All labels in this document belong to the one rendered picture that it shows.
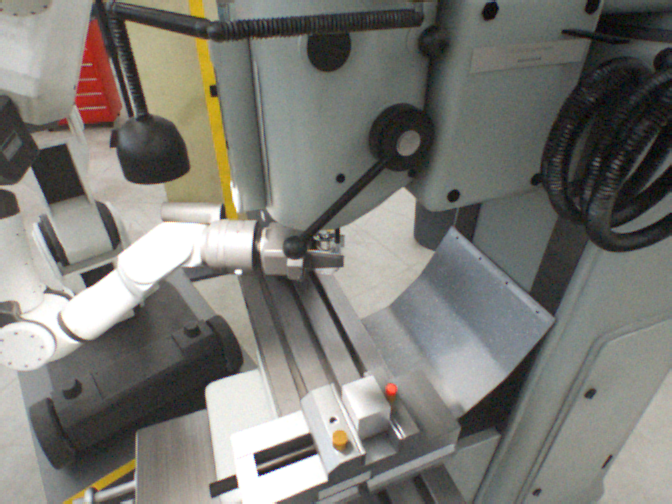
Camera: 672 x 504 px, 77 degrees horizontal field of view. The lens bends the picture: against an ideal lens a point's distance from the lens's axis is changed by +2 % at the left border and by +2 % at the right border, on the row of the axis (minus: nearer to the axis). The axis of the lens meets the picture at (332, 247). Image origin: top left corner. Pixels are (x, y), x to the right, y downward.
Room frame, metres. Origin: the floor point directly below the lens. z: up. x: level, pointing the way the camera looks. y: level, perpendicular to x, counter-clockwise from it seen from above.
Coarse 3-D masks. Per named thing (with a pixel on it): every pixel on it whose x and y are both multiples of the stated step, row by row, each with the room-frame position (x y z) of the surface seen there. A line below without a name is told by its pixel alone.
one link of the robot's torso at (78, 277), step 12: (108, 204) 0.96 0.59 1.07; (120, 216) 0.95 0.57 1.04; (36, 228) 0.85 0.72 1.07; (120, 228) 0.92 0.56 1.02; (36, 240) 0.83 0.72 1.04; (120, 240) 0.93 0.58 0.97; (48, 252) 0.82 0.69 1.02; (108, 252) 0.93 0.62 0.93; (120, 252) 0.93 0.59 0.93; (48, 264) 0.83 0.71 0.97; (60, 264) 0.88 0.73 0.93; (84, 264) 0.88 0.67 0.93; (96, 264) 0.88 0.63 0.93; (108, 264) 0.93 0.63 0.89; (60, 276) 0.83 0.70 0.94; (72, 276) 0.84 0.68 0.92; (84, 276) 0.90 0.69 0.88; (96, 276) 0.92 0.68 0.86; (72, 288) 0.84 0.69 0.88; (84, 288) 0.86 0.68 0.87; (132, 312) 0.97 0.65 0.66
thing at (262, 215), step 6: (252, 210) 0.93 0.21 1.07; (258, 210) 0.88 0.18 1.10; (264, 210) 0.84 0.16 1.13; (252, 216) 0.94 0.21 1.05; (258, 216) 0.89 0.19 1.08; (264, 216) 0.84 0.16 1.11; (270, 216) 0.81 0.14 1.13; (264, 222) 0.85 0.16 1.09; (270, 222) 0.80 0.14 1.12; (264, 228) 0.85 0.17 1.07; (306, 270) 0.83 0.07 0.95; (276, 276) 0.80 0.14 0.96; (282, 276) 0.80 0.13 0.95
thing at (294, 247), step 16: (384, 112) 0.45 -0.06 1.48; (400, 112) 0.43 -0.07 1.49; (416, 112) 0.44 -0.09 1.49; (384, 128) 0.43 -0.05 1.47; (400, 128) 0.43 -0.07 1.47; (416, 128) 0.43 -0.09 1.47; (432, 128) 0.44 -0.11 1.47; (384, 144) 0.42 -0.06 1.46; (400, 144) 0.42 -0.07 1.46; (416, 144) 0.43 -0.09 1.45; (432, 144) 0.45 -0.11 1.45; (384, 160) 0.42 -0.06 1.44; (400, 160) 0.43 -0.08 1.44; (416, 160) 0.44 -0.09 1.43; (368, 176) 0.42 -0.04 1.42; (352, 192) 0.41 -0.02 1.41; (336, 208) 0.40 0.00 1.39; (320, 224) 0.40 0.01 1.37; (288, 240) 0.39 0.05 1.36; (304, 240) 0.39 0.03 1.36; (288, 256) 0.38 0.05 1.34
